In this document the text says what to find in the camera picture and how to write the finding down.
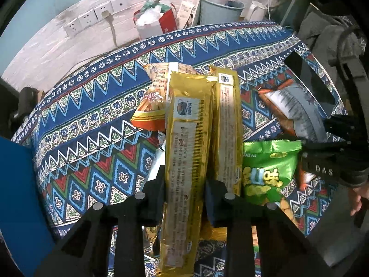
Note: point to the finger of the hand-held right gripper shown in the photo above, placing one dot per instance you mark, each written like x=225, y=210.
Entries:
x=323, y=146
x=337, y=124

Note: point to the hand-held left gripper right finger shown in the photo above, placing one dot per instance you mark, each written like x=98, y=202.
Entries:
x=212, y=205

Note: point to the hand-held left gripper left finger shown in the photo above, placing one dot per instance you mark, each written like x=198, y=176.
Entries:
x=154, y=197

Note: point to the long gold biscuit packet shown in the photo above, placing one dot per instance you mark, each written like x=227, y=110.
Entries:
x=227, y=121
x=184, y=164

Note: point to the blue-edged cardboard box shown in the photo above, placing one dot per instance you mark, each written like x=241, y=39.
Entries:
x=20, y=207

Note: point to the person's right hand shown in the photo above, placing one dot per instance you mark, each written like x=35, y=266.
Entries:
x=360, y=199

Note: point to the biscuit print snack packet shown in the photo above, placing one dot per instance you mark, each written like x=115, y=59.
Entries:
x=288, y=212

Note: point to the black chair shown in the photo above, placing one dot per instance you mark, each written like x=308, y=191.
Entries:
x=357, y=69

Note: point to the green snack bag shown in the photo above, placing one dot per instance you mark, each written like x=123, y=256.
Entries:
x=265, y=173

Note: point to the blue patterned tablecloth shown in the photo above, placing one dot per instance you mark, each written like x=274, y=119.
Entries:
x=95, y=150

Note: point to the orange gold nut snack bag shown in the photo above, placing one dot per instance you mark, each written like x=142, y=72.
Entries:
x=154, y=101

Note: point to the green pole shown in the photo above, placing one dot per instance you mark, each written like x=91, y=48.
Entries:
x=289, y=8

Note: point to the white electric kettle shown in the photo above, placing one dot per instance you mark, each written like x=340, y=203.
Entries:
x=255, y=11

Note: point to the black spotlight device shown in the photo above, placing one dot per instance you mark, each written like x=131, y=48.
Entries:
x=24, y=106

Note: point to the light blue trash bin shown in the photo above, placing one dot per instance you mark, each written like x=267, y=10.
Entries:
x=219, y=13

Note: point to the red white paper bag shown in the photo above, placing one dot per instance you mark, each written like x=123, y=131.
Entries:
x=161, y=23

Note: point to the white brown paper bag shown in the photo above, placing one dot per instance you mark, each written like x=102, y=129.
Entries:
x=187, y=8

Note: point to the white wall socket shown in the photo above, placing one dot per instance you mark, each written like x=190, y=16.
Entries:
x=87, y=19
x=101, y=9
x=120, y=3
x=71, y=28

